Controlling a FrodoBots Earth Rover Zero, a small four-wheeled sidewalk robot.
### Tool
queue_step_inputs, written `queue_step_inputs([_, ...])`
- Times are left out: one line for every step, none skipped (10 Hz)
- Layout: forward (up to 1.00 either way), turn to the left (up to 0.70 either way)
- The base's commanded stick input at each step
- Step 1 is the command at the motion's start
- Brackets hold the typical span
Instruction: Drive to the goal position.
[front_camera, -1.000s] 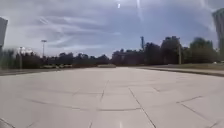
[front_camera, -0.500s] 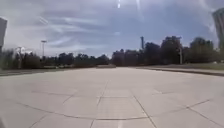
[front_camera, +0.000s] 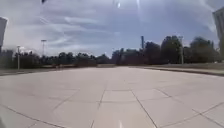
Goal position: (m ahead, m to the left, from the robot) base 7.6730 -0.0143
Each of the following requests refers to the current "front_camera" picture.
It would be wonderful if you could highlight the grey tall building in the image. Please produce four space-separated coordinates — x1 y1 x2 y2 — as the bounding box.
212 6 224 58

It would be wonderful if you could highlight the dark ground strip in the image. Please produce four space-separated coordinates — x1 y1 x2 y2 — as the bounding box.
0 67 71 78

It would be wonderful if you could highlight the lamp pole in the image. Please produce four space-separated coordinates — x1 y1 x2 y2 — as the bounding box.
178 35 185 65
40 38 48 58
16 45 22 71

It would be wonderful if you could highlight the grass strip beside plaza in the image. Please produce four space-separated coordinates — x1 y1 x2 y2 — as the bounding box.
133 62 224 78

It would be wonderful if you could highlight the tall dark chimney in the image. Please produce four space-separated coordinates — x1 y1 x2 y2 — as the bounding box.
140 35 146 52

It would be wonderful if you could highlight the long row of trees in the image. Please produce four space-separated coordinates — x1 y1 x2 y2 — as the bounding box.
0 35 224 70

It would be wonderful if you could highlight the pale concrete slab plaza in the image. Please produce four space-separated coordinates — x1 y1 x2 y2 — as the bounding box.
0 66 224 128

